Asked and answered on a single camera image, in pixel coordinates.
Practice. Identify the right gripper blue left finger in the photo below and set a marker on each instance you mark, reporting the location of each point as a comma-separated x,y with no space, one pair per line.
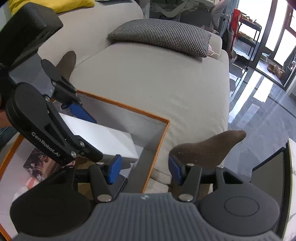
105,180

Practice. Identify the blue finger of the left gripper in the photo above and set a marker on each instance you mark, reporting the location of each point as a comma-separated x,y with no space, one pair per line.
79,112

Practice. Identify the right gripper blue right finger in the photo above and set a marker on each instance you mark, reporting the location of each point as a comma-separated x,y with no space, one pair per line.
187,177

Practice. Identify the white box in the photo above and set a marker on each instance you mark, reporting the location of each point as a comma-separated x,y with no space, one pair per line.
107,140

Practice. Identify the small brown cardboard box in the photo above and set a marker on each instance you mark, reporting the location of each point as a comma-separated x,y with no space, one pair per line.
82,172

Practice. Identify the person's left hand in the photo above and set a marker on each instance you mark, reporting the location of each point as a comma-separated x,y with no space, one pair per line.
4,122

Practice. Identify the left brown sock foot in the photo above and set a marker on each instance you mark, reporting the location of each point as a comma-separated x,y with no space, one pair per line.
67,64

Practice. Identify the brown sock foot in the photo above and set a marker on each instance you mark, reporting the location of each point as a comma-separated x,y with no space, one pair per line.
67,64
208,154

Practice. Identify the right brown sock foot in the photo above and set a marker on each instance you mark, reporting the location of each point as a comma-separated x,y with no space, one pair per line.
208,154

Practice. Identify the yellow pillow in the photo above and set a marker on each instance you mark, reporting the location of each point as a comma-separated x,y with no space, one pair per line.
58,6

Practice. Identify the orange storage box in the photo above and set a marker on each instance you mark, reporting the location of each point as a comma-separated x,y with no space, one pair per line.
133,133

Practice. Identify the beige fabric sofa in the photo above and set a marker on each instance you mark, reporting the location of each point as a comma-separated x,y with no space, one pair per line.
192,93

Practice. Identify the grey houndstooth cushion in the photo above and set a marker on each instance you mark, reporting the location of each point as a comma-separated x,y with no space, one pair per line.
180,37

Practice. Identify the cluttered grey side table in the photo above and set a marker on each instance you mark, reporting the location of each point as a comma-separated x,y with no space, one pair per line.
171,9

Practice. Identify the black metal shelf rack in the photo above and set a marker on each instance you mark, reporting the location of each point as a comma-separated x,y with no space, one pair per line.
251,42

